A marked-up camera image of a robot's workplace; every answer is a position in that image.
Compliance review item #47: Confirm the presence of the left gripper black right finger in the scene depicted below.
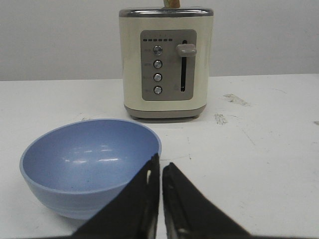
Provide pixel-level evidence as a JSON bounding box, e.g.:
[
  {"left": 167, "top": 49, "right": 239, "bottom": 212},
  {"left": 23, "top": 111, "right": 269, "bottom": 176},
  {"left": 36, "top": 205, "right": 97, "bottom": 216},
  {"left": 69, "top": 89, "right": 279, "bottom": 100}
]
[{"left": 162, "top": 163, "right": 251, "bottom": 239}]

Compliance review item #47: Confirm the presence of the blue bowl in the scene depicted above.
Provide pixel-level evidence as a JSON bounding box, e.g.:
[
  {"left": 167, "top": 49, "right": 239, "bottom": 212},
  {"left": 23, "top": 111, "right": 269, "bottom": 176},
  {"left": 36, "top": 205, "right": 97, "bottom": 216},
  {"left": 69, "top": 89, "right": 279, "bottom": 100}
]
[{"left": 19, "top": 119, "right": 161, "bottom": 220}]

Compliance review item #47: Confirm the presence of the toast slice in toaster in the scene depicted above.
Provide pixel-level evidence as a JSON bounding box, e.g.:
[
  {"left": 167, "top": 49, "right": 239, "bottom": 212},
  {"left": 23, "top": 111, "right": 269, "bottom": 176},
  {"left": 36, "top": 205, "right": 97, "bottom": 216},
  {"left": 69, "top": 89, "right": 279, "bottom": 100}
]
[{"left": 163, "top": 0, "right": 180, "bottom": 9}]

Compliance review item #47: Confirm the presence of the cream two-slot toaster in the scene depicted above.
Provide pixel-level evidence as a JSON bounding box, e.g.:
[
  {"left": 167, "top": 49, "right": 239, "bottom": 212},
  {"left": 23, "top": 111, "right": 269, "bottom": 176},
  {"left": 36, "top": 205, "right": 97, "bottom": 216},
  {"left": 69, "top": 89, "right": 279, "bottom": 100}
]
[{"left": 119, "top": 6, "right": 214, "bottom": 119}]

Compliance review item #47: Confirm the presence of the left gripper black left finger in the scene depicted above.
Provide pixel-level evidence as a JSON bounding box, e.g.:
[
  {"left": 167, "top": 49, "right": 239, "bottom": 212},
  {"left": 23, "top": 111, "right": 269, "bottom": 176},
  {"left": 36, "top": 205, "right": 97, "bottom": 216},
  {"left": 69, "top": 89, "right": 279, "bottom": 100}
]
[{"left": 71, "top": 153, "right": 160, "bottom": 239}]

